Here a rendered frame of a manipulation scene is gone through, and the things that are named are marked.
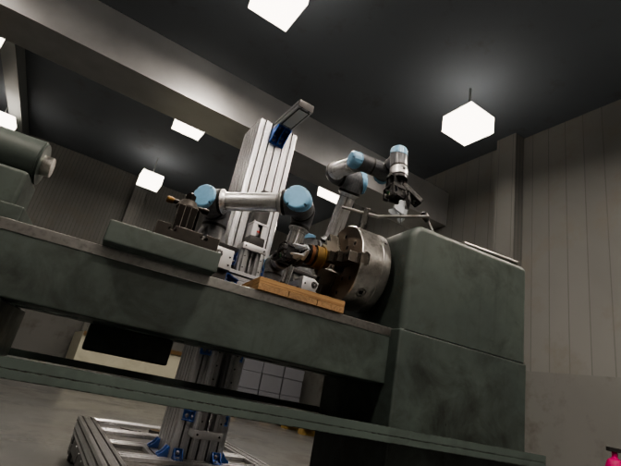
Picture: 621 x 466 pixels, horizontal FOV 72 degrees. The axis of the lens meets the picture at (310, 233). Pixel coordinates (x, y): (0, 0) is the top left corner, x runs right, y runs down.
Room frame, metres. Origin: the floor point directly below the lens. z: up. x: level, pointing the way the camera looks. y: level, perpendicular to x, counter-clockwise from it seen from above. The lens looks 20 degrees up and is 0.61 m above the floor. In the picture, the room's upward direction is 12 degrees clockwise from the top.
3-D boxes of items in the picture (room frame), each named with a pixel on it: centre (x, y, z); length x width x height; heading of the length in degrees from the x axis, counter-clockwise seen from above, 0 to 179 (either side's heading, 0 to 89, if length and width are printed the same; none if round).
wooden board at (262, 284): (1.48, 0.05, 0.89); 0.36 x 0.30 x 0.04; 22
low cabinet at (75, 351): (8.47, 2.91, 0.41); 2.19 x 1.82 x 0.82; 28
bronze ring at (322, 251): (1.52, -0.04, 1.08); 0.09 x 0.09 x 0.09; 22
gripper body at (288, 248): (1.59, 0.07, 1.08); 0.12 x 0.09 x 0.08; 21
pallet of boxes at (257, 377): (8.72, 0.37, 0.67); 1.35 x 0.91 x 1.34; 119
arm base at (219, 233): (1.95, 0.46, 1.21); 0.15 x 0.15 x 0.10
